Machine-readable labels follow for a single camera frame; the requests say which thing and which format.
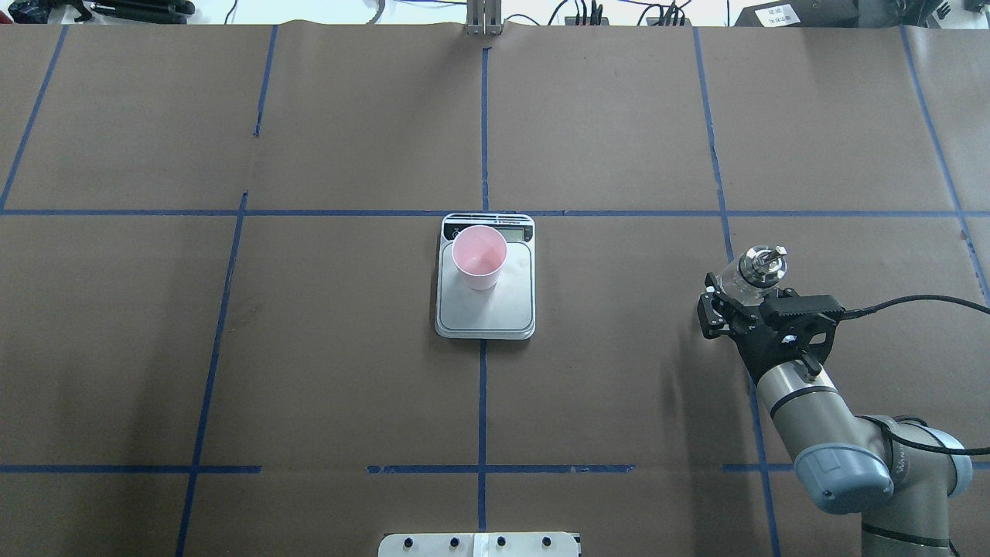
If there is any grey digital kitchen scale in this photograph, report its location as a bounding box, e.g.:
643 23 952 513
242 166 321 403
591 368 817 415
434 213 537 340

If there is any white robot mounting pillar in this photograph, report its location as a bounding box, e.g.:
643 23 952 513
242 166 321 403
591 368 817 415
377 531 583 556

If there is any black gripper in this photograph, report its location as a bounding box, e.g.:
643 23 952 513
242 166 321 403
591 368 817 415
697 272 837 384

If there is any black box with label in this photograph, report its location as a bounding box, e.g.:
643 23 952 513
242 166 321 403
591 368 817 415
733 0 913 29

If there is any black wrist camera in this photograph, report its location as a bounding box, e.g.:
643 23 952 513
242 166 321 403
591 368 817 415
758 288 845 333

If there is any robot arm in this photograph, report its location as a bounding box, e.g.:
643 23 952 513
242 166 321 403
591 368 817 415
698 274 988 556

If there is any pink plastic cup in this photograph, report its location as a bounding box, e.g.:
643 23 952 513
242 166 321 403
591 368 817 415
452 225 508 290

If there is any black folded tripod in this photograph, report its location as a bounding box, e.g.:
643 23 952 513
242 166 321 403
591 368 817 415
2 1 196 25

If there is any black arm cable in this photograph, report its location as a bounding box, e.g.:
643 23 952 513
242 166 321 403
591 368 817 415
841 294 990 457

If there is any aluminium frame post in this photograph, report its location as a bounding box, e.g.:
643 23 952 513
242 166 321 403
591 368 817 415
466 0 504 36

